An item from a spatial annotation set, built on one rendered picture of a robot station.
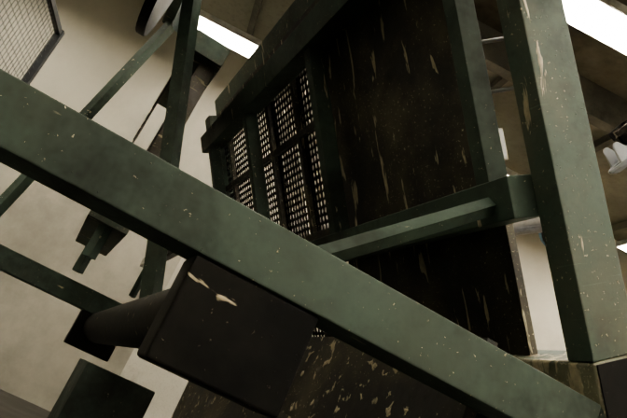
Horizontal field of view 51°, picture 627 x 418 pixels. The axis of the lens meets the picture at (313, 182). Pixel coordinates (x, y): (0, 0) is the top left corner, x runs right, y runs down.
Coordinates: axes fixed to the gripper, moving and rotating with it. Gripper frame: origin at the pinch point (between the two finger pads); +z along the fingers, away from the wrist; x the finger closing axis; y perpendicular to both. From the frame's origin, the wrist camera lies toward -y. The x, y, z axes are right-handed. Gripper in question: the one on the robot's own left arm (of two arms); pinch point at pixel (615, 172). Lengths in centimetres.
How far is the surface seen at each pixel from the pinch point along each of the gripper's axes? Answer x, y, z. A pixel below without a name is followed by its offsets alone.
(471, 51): 16.8, 39.3, 22.6
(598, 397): 21, -22, 51
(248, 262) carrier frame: 34, 30, 88
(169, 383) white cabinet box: -414, 29, 96
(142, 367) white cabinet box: -413, 51, 105
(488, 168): 14.3, 19.1, 35.2
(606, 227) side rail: 23.2, -1.9, 29.7
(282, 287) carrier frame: 33, 25, 86
